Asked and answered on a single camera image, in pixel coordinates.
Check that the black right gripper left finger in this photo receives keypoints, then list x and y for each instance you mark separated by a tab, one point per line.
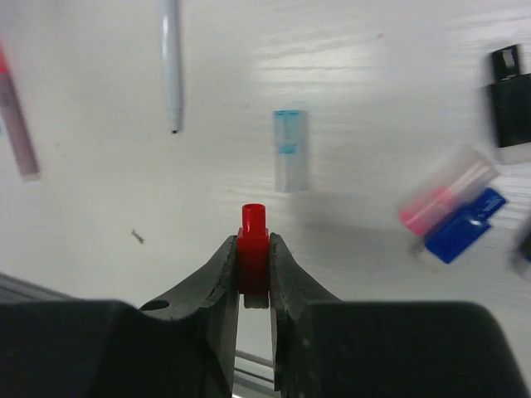
180	344

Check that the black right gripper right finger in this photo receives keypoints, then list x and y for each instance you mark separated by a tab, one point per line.
326	347

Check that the pink highlighter cap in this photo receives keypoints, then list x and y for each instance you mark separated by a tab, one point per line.
456	182

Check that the blue highlighter cap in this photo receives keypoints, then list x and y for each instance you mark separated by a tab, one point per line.
291	143

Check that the pink highlighter pen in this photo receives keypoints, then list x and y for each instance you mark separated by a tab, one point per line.
16	127

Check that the black marker cap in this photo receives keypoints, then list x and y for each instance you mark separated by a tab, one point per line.
505	95

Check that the blue marker cap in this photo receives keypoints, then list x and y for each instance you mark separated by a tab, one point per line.
459	231

